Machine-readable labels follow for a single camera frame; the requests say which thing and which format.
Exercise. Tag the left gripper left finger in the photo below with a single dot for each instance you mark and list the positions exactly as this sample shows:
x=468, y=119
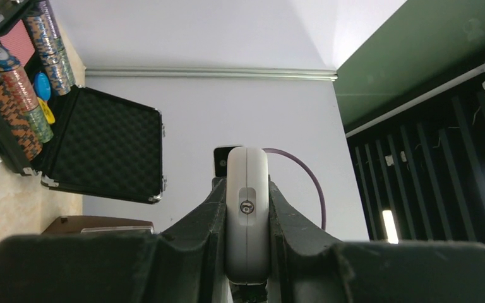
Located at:
x=184, y=263

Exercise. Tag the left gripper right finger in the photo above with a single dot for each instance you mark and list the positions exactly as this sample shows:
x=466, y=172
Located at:
x=310, y=265

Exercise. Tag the white remote control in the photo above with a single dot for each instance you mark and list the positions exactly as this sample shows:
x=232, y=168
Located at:
x=247, y=242

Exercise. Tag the black poker chip case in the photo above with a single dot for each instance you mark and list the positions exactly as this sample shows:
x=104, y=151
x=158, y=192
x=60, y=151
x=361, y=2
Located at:
x=104, y=145

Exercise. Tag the green chip stack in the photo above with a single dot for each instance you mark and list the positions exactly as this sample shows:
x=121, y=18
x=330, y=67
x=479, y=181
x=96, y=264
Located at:
x=39, y=124

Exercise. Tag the yellow dealer chip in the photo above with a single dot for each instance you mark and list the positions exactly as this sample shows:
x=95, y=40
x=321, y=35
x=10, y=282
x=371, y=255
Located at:
x=48, y=114

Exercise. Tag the blue dealer chip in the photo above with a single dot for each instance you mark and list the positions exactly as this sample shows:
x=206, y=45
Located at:
x=42, y=86

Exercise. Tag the orange black chip row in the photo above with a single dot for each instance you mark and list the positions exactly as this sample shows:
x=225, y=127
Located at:
x=18, y=124

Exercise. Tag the pink card deck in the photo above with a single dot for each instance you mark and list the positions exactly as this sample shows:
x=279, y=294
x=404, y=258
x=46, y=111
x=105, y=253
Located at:
x=19, y=45

